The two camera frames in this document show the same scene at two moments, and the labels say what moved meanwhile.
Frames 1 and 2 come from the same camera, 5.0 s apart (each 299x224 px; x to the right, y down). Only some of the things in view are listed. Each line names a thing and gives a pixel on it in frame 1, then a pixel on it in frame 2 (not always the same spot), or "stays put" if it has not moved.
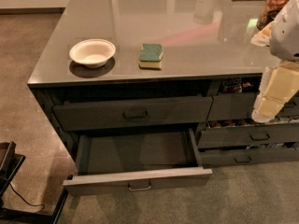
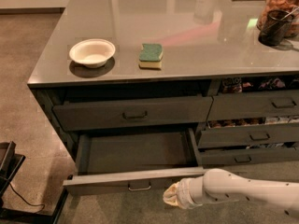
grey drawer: [70, 116] stays put
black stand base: [9, 165] stays put
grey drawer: [136, 161] stays put
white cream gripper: [286, 36] → [184, 192]
